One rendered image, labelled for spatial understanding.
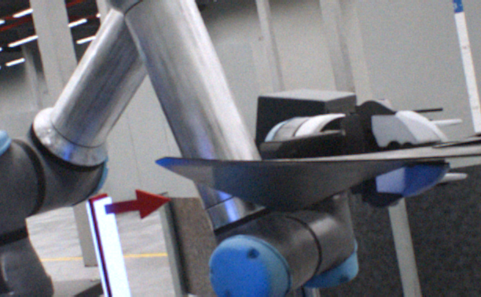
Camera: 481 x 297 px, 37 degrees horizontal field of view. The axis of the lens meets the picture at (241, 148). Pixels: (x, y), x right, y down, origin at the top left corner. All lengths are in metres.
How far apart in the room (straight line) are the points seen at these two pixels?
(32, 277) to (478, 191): 1.53
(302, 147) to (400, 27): 6.27
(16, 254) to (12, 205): 0.07
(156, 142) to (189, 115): 10.03
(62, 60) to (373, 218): 5.28
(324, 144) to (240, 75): 10.30
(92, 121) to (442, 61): 5.89
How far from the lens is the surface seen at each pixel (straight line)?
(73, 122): 1.01
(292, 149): 0.64
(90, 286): 1.03
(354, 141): 0.65
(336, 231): 0.81
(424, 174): 0.57
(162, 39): 0.73
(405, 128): 0.58
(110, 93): 0.98
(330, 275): 0.82
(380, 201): 0.63
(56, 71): 7.18
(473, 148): 0.44
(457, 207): 2.24
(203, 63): 0.73
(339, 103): 1.19
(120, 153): 11.31
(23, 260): 1.00
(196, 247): 2.78
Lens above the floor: 1.24
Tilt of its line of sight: 3 degrees down
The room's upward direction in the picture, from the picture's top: 11 degrees counter-clockwise
